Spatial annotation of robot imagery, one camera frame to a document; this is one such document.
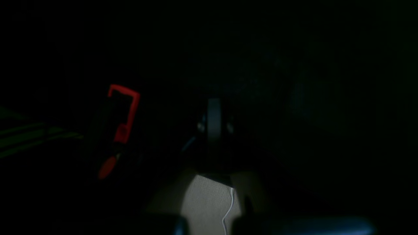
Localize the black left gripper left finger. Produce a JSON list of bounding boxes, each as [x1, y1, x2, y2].
[[147, 99, 216, 235]]

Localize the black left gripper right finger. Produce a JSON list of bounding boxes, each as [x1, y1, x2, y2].
[[214, 99, 376, 235]]

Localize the black orange clamp bottom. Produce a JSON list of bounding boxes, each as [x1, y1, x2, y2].
[[97, 84, 141, 180]]

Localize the thin white cable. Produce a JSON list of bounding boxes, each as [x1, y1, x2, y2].
[[222, 188, 235, 235]]

